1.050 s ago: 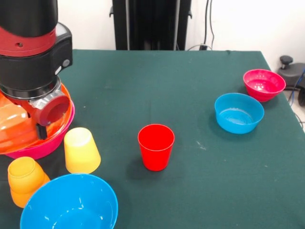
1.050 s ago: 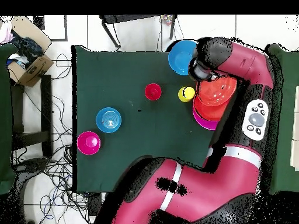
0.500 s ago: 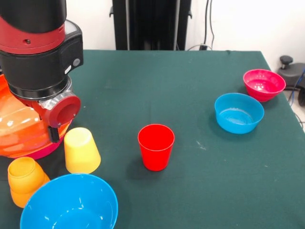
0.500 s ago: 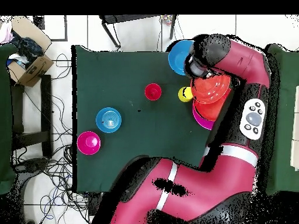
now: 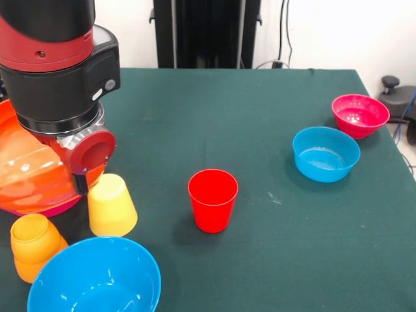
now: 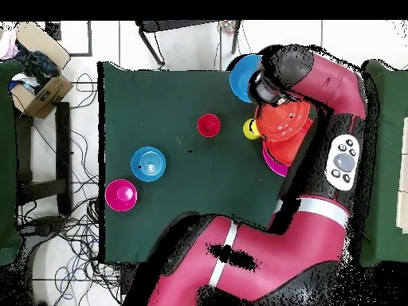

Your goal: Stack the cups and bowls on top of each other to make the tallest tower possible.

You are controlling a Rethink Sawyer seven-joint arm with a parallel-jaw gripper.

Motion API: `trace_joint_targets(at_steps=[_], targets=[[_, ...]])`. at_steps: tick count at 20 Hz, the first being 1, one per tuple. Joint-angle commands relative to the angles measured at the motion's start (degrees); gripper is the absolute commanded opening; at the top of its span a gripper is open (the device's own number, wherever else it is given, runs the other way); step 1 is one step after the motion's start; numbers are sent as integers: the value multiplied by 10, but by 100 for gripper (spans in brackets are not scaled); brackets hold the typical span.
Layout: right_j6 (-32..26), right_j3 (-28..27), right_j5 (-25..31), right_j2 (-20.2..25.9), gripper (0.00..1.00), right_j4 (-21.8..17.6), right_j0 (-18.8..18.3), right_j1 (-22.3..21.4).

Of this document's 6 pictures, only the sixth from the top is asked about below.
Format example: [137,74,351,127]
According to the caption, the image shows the red cup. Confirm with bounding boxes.
[197,113,222,139]

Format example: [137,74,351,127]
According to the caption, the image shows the yellow cup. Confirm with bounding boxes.
[242,118,261,141]

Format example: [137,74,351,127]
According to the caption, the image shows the orange-red bowl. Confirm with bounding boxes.
[254,100,312,143]
[264,119,315,167]

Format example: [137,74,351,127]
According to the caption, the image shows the large blue bowl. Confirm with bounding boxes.
[229,53,263,104]

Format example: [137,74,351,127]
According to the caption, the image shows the small blue bowl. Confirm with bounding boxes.
[130,146,167,182]

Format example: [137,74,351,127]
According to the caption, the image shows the large pink bowl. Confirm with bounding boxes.
[261,143,290,179]

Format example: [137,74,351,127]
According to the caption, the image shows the dark green tablecloth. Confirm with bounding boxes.
[97,61,325,265]

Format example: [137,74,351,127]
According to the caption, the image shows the small magenta bowl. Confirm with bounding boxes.
[104,178,139,213]

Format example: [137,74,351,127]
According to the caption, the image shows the colourful small objects pile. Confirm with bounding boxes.
[218,20,237,36]

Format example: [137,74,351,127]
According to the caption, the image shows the cardboard box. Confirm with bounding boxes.
[10,21,75,120]

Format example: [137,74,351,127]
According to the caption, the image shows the green cloth covered table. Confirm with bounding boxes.
[359,59,408,269]
[0,58,25,267]

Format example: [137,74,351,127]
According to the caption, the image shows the dark blue cloth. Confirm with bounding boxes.
[14,44,60,93]

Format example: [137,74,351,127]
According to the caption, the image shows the tangle of black cables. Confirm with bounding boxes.
[31,73,128,306]

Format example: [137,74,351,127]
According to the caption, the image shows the black bench frame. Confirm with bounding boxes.
[14,101,73,216]

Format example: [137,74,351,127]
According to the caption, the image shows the black stool frame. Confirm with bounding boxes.
[135,20,241,69]

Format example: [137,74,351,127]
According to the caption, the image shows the blue cable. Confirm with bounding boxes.
[53,238,100,302]

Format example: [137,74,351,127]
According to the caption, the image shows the black pedestal leg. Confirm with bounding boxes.
[17,214,69,248]

